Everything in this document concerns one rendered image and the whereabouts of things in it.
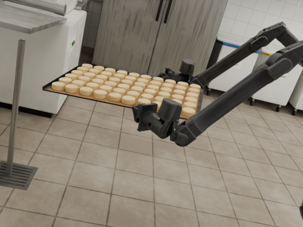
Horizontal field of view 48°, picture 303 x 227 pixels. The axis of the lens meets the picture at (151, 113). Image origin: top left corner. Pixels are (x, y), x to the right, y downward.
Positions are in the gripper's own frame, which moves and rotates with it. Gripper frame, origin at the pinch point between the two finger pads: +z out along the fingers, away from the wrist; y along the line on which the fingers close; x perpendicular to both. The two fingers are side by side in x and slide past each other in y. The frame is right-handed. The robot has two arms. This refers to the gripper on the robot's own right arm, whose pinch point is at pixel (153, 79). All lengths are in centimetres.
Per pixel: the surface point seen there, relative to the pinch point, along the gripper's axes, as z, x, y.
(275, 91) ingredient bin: -309, -134, -77
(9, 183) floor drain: 50, -63, -90
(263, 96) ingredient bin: -297, -141, -88
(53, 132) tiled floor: 2, -120, -89
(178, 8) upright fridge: -164, -195, 10
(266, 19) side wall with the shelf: -329, -197, 7
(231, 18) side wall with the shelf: -287, -224, 0
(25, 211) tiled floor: 47, -36, -92
